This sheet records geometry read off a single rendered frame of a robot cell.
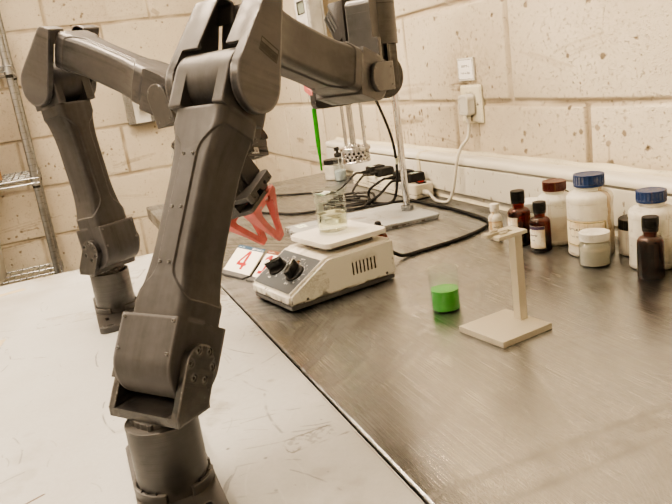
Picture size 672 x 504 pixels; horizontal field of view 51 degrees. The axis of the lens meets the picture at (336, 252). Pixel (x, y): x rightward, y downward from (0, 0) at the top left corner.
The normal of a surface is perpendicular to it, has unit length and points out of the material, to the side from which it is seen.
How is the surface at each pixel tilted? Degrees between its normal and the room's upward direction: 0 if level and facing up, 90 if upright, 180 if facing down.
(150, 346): 58
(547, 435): 0
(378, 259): 90
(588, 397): 0
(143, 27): 90
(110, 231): 82
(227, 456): 0
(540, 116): 90
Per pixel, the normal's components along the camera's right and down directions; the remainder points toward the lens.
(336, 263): 0.54, 0.15
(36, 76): -0.54, 0.29
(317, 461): -0.14, -0.96
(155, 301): -0.50, -0.26
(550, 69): -0.92, 0.21
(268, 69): 0.85, 0.02
